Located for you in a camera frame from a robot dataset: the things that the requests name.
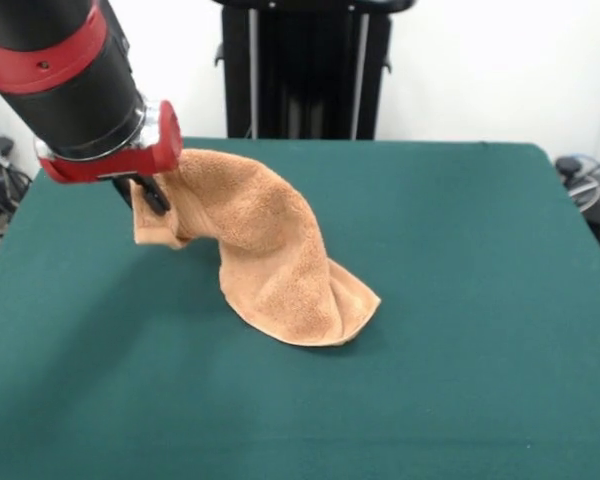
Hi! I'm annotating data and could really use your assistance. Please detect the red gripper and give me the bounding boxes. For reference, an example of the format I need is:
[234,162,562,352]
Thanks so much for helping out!
[37,99,184,218]

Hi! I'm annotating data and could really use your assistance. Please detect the orange terry towel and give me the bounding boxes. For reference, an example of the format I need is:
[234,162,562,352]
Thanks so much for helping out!
[132,148,383,350]

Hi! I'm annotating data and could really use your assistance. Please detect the dark green table cloth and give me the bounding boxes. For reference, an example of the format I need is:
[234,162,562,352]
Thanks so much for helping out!
[0,135,600,480]

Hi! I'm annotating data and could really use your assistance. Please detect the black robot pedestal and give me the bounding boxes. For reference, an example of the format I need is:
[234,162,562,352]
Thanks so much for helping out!
[210,0,419,141]

